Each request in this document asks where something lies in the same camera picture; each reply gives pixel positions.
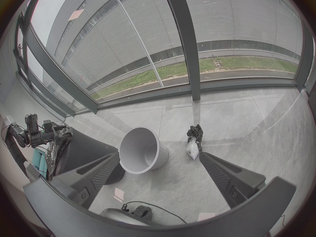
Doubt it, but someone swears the crumpled black plastic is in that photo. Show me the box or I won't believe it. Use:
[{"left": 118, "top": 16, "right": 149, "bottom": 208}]
[{"left": 186, "top": 124, "right": 204, "bottom": 152}]

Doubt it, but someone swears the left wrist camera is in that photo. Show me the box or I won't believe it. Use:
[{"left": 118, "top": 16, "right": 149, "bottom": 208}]
[{"left": 42, "top": 119, "right": 53, "bottom": 133}]

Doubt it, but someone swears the window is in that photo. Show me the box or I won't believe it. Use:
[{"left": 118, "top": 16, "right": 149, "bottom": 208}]
[{"left": 15, "top": 0, "right": 316, "bottom": 118}]

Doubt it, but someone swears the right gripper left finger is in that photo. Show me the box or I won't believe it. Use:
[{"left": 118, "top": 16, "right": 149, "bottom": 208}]
[{"left": 52, "top": 152, "right": 121, "bottom": 210}]

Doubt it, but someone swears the black plastic bag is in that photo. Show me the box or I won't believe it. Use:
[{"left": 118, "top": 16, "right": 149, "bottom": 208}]
[{"left": 45, "top": 121, "right": 74, "bottom": 181}]

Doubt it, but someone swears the black cable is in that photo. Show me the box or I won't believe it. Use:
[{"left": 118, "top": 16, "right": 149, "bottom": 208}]
[{"left": 122, "top": 201, "right": 188, "bottom": 224}]

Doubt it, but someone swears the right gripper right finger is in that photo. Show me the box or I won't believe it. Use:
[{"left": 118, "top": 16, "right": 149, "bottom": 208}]
[{"left": 199, "top": 152, "right": 266, "bottom": 210}]

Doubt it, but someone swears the white trash bin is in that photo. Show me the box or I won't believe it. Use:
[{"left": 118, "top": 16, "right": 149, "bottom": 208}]
[{"left": 119, "top": 127, "right": 170, "bottom": 174}]

